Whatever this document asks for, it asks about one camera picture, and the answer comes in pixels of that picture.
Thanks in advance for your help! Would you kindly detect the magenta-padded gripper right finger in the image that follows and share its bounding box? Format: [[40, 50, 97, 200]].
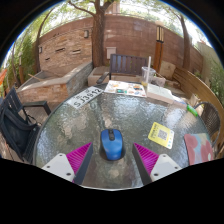
[[131, 142, 184, 186]]

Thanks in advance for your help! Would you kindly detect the black slatted garden chair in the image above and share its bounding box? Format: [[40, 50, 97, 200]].
[[0, 87, 53, 164]]

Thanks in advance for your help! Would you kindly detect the clear plastic cup with straw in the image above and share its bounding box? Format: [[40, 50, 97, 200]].
[[140, 55, 157, 88]]

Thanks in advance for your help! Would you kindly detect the stone garden counter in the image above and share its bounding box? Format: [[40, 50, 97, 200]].
[[16, 61, 94, 104]]

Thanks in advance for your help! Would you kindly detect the forked tree trunk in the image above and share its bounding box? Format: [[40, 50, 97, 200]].
[[68, 0, 116, 68]]

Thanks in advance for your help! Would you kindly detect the yellow printed card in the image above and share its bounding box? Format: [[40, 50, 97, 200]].
[[147, 121, 175, 150]]

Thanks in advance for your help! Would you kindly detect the slim tree trunk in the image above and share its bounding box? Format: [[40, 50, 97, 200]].
[[178, 13, 192, 71]]

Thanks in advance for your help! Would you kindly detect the dark wooden slatted chair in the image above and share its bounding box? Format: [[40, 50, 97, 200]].
[[96, 53, 149, 85]]

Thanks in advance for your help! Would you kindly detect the blue and black computer mouse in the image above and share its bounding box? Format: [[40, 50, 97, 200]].
[[99, 128, 124, 162]]

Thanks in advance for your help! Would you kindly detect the green plastic packet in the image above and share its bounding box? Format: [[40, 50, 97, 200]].
[[186, 104, 199, 118]]

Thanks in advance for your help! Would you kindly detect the wooden garden lamp post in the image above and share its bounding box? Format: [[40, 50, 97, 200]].
[[153, 21, 165, 73]]

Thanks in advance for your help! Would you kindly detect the white licence plate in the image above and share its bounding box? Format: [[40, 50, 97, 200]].
[[65, 86, 104, 110]]

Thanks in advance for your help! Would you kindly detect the brown wicker chair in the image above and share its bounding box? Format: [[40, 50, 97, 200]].
[[193, 101, 223, 158]]

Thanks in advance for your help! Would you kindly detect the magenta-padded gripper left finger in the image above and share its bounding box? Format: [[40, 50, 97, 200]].
[[41, 142, 94, 186]]

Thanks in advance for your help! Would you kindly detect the thin pale booklet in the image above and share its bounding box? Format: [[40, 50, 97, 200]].
[[173, 98, 189, 111]]

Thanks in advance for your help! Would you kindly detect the floral pink mouse pad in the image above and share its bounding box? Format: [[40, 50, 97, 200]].
[[183, 132, 215, 166]]

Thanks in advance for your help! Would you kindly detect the beige stone slab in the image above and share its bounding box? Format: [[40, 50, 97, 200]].
[[159, 61, 177, 80]]

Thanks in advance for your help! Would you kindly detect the grey wall box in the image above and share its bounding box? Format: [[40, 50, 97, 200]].
[[105, 46, 118, 60]]

